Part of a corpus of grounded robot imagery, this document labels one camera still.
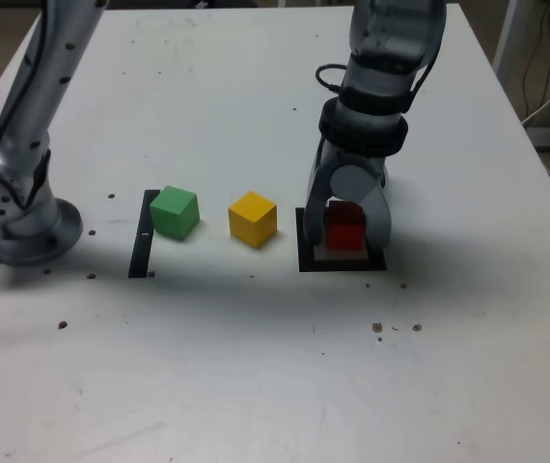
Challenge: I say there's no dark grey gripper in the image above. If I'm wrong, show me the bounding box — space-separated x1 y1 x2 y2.
302 138 394 250

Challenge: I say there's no green cube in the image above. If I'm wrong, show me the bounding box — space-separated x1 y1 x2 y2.
149 185 202 241

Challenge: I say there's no black tape strip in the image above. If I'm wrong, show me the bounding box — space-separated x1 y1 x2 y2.
127 189 162 280

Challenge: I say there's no red cube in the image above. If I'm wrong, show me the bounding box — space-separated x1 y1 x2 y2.
325 200 367 252

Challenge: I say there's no white frame post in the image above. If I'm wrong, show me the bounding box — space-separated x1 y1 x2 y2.
491 0 535 73

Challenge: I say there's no yellow cube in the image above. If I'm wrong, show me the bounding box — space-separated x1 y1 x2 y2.
228 190 277 250

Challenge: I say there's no black tape square outline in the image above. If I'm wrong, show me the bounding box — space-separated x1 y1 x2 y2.
294 205 388 274

